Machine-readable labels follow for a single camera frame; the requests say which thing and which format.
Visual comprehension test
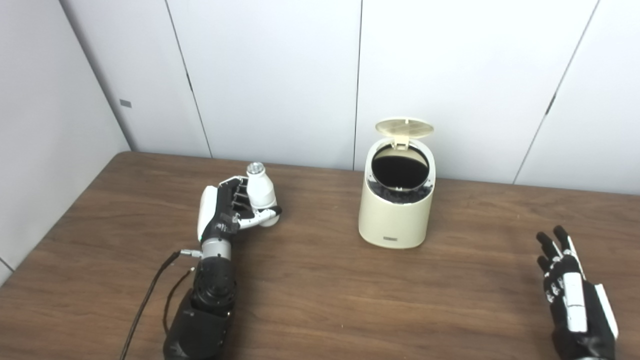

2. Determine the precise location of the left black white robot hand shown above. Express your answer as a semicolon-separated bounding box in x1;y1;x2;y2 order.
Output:
197;175;282;244

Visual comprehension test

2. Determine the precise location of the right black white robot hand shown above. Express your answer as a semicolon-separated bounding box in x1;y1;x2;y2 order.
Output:
536;225;620;360

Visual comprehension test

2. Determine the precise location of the small white plastic bottle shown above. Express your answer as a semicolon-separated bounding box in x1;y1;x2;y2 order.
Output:
246;162;281;228

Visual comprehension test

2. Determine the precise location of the cream-colored bin body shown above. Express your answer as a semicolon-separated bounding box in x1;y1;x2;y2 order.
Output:
358;137;437;250

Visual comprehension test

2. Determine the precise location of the round cream bin lid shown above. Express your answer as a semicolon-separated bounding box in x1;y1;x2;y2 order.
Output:
375;117;435;150

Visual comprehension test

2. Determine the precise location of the black bin liner bag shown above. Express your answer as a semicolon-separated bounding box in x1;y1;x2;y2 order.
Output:
366;145;435;205

